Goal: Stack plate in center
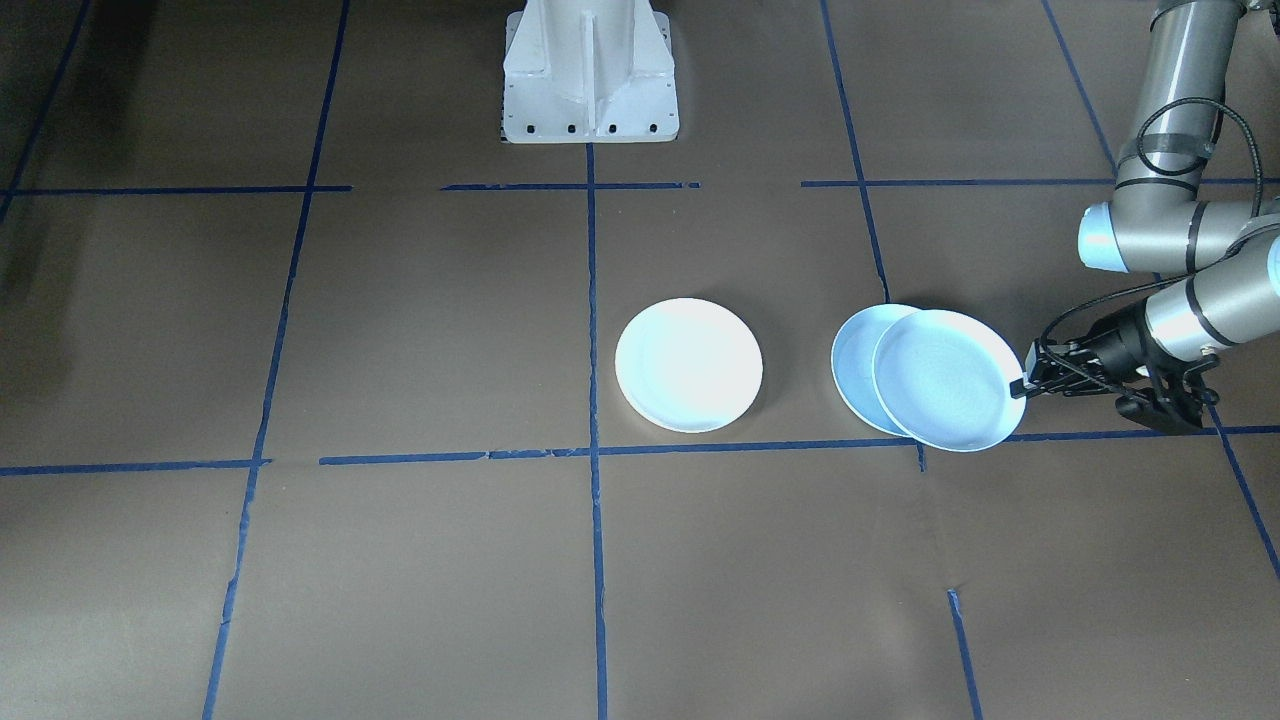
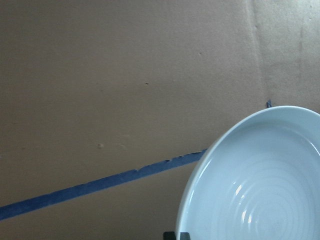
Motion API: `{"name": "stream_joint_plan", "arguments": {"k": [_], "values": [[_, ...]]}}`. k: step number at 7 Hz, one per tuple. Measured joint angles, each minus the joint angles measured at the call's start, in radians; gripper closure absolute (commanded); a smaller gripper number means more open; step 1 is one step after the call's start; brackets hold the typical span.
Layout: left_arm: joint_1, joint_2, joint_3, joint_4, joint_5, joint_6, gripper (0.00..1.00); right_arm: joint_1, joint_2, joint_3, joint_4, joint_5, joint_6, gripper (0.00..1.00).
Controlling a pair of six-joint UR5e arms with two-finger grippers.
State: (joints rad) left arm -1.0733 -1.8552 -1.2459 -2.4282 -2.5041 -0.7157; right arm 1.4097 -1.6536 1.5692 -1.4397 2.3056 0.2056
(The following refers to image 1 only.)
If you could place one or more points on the white plate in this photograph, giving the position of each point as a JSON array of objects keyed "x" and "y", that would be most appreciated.
[{"x": 688, "y": 365}]

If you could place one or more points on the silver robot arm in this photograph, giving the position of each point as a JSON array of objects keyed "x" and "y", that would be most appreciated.
[{"x": 1180, "y": 60}]

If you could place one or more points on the white column pedestal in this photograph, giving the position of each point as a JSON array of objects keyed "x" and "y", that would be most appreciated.
[{"x": 590, "y": 90}]

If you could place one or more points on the light blue ringed plate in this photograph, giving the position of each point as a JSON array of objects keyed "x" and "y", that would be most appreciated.
[{"x": 948, "y": 380}]

